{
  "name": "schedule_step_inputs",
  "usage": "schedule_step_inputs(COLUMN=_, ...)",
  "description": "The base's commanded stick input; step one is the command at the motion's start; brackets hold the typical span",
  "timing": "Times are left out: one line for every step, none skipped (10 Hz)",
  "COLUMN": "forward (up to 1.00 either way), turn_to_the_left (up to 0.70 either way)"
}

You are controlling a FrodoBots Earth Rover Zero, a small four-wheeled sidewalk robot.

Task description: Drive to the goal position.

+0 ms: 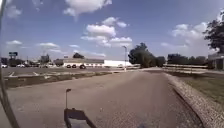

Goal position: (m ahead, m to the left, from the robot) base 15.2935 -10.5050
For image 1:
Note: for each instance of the low white building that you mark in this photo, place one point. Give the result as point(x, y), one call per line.
point(90, 62)

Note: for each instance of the dark parked cars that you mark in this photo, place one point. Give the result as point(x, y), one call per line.
point(82, 66)

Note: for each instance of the large dark green trees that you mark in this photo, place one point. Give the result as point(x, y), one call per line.
point(142, 56)

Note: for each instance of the grey gravel path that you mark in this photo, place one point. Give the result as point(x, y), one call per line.
point(126, 96)

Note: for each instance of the grass strip with bare soil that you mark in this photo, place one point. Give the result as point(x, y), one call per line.
point(50, 79)

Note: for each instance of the row of distant trees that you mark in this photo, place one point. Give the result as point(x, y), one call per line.
point(186, 60)

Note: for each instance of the white parked cars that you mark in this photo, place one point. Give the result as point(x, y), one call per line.
point(20, 65)

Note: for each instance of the green grass verge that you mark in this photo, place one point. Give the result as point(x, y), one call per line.
point(208, 85)

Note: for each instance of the sign on pole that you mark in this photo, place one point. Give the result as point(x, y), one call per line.
point(13, 53)

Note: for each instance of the pale gravel strip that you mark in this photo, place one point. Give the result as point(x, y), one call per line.
point(203, 105)

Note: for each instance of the grey building with gable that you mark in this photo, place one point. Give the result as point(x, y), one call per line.
point(217, 60)

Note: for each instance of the tall overhanging tree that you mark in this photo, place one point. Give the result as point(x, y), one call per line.
point(216, 33)

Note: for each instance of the short white rail fence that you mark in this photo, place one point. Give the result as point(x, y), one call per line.
point(133, 66)

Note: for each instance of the long white rail fence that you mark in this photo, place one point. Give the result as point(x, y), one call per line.
point(185, 67)

